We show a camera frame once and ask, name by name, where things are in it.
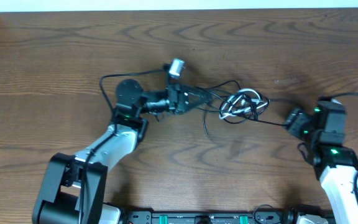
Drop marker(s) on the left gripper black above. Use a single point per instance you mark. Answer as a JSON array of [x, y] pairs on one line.
[[177, 100]]

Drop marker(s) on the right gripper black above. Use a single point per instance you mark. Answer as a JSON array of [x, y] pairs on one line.
[[297, 118]]

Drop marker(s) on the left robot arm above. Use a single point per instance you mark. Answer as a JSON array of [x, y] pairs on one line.
[[73, 187]]

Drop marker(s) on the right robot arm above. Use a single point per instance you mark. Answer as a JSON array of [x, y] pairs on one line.
[[322, 136]]

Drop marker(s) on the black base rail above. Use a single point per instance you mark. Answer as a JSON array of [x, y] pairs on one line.
[[263, 214]]

